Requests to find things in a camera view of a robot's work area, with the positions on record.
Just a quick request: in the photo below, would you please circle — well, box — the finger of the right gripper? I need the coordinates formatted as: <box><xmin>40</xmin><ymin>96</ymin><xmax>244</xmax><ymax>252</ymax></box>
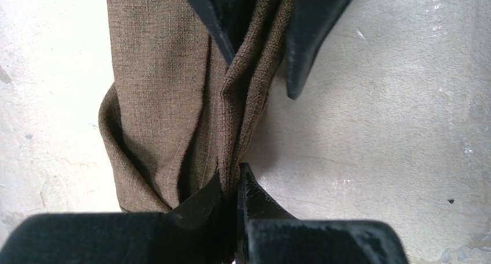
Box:
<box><xmin>285</xmin><ymin>0</ymin><xmax>352</xmax><ymax>100</ymax></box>
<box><xmin>187</xmin><ymin>0</ymin><xmax>257</xmax><ymax>65</ymax></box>

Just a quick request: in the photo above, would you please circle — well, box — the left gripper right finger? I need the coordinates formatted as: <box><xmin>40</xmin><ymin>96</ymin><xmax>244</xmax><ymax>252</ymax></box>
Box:
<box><xmin>235</xmin><ymin>163</ymin><xmax>408</xmax><ymax>264</ymax></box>

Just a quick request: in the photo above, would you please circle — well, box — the brown cloth napkin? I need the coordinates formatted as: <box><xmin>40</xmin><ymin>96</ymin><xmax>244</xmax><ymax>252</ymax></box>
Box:
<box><xmin>98</xmin><ymin>0</ymin><xmax>293</xmax><ymax>212</ymax></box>

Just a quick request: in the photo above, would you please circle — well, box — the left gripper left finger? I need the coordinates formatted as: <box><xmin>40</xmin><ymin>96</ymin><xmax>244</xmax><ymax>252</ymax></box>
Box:
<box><xmin>1</xmin><ymin>175</ymin><xmax>223</xmax><ymax>263</ymax></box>

